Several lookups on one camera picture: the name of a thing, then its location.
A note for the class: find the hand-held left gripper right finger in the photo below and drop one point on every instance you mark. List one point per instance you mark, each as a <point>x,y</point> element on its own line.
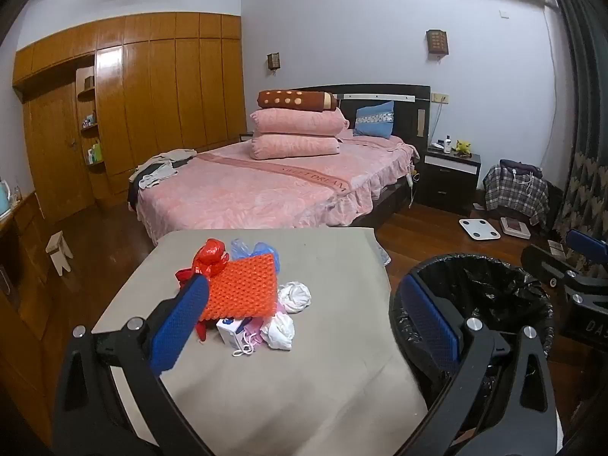
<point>427,325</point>

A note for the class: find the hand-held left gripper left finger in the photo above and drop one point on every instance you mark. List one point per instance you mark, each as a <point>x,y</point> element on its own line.
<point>178,327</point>

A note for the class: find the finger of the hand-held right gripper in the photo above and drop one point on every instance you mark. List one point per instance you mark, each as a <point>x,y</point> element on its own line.
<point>546,266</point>
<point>589,245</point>

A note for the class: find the small white box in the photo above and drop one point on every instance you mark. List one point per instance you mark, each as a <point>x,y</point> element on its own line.
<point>228,336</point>

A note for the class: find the bin with black bag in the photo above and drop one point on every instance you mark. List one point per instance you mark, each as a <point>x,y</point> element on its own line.
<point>489,289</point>

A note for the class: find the orange foam fruit net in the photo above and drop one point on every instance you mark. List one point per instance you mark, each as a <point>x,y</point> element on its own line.
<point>242,289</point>

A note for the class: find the shiny red plastic bag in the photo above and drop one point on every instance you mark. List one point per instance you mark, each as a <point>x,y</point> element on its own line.
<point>210,256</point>

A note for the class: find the white tissue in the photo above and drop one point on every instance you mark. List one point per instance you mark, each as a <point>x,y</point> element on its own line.
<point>294,297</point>
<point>279,333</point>

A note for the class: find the blue plastic bag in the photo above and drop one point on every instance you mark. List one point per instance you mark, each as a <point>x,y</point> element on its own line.
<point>241,248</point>

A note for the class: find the small scale with dark top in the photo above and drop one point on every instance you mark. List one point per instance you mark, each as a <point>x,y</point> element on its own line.
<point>514,227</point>

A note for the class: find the white bathroom scale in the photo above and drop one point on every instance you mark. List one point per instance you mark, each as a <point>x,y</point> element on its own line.
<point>479,229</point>

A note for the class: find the plaid bag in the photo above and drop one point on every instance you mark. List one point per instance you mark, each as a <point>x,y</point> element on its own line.
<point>515,192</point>

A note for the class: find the dark nightstand with white stripe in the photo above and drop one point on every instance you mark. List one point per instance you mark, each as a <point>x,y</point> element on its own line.
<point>449,180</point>

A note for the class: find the dark patterned curtain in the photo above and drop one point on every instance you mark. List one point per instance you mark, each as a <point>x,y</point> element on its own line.
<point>584,104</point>

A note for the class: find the yellow plush toy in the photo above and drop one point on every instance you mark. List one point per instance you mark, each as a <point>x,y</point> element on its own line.
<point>462,147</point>

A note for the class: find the white bottle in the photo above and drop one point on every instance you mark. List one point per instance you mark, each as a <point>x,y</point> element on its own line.
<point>447,145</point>

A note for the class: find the bed with pink bedspread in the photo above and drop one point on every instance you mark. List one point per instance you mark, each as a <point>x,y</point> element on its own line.
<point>256,190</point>

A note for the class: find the pile of clothes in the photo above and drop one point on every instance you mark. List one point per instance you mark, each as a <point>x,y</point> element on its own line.
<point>159,168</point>

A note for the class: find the wooden side cabinet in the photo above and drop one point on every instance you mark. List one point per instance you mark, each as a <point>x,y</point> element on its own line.
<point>23,275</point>

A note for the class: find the green bottle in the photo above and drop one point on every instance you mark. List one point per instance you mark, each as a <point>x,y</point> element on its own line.
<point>96,153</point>

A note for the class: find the small dark nightstand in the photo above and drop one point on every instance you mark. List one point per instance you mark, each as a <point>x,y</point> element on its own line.
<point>246,137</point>

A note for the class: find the blue cushion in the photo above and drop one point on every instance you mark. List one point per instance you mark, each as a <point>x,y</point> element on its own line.
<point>375,119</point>

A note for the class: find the light blue kettle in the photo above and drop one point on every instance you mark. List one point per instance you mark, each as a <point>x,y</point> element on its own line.
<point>4,197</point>

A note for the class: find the wooden wardrobe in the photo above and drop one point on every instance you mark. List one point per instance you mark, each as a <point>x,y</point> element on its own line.
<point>142,104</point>

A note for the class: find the brown dotted bolster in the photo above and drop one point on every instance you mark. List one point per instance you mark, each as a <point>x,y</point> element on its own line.
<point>294,99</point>

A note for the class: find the wall socket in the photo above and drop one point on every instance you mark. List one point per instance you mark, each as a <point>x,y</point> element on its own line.
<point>440,98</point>

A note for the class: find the brown wall lamp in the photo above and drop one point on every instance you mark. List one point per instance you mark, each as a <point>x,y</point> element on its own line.
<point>437,42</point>
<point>273,61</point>

